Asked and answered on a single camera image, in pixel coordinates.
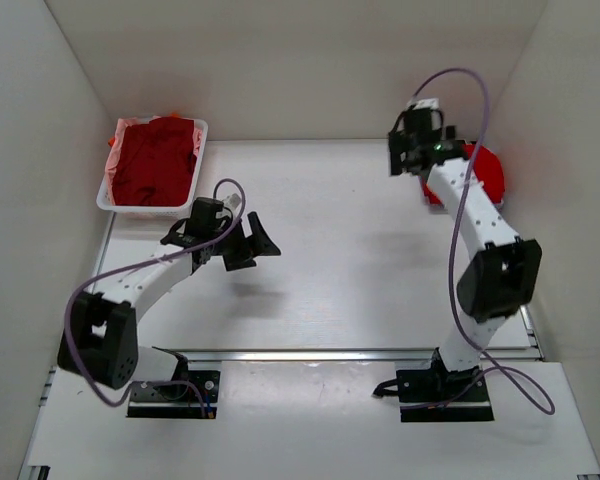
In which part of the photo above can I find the pink shirt in basket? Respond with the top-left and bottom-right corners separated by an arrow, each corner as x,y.
104,117 -> 151,183

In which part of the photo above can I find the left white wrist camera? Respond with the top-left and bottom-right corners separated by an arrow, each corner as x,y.
223,193 -> 242,210

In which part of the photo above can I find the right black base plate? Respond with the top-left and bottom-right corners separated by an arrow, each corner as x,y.
372,367 -> 494,423

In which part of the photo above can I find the bright red t shirt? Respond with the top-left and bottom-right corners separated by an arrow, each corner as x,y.
420,146 -> 506,210

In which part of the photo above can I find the silver aluminium rail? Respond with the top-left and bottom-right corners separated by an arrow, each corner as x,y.
74,348 -> 539,364

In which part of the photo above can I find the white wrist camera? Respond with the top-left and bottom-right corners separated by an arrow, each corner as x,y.
223,193 -> 242,210
406,98 -> 439,110

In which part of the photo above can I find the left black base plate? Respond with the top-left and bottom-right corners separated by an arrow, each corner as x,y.
126,361 -> 221,420

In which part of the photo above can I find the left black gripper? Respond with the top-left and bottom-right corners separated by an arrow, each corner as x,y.
210,209 -> 281,269

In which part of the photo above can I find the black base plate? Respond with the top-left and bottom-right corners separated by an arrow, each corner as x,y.
372,367 -> 494,423
126,361 -> 221,420

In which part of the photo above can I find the dark red shirt in basket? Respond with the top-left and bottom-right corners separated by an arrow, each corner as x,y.
110,117 -> 199,207

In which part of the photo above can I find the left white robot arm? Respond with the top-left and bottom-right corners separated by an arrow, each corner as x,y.
57,197 -> 281,390

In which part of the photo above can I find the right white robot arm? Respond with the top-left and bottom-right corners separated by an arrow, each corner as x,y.
388,102 -> 542,408

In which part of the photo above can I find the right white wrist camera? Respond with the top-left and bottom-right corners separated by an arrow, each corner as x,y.
406,98 -> 439,110

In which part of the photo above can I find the white plastic basket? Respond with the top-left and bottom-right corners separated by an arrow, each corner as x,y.
95,117 -> 210,222

